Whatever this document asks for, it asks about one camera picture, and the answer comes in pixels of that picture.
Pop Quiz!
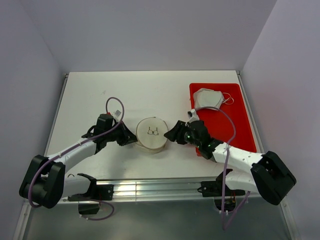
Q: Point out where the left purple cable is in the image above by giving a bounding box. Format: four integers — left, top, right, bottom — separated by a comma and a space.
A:
28, 96, 126, 221

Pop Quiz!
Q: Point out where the red plastic tray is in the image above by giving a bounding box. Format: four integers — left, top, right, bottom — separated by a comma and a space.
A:
189, 83, 257, 153

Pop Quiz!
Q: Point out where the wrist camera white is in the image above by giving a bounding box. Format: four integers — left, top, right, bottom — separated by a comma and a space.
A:
108, 110, 123, 122
187, 109, 200, 123

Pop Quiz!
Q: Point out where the aluminium rail frame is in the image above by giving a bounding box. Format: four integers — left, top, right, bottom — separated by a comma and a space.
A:
14, 70, 301, 240

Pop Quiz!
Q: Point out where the white folded bra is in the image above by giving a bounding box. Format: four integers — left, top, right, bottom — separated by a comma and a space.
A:
193, 88, 235, 109

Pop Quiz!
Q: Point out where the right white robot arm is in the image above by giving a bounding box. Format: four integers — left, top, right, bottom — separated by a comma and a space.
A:
164, 120, 297, 205

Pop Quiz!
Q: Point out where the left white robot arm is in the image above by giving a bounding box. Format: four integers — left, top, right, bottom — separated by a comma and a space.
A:
18, 113, 137, 209

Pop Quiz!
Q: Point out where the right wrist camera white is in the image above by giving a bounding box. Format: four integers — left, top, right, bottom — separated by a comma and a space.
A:
187, 109, 200, 123

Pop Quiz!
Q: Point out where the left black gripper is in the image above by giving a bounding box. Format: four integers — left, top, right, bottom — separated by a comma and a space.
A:
105, 120, 139, 146

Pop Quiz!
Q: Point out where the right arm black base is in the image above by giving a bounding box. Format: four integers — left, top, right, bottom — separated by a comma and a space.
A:
197, 180, 246, 212

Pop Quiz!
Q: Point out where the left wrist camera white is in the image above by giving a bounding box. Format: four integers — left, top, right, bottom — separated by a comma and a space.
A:
108, 110, 123, 122

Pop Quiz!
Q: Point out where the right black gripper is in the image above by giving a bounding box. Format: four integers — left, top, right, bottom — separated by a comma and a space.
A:
164, 120, 201, 148

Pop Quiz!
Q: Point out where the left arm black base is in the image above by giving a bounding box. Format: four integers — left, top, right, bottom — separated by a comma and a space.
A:
67, 184, 115, 218

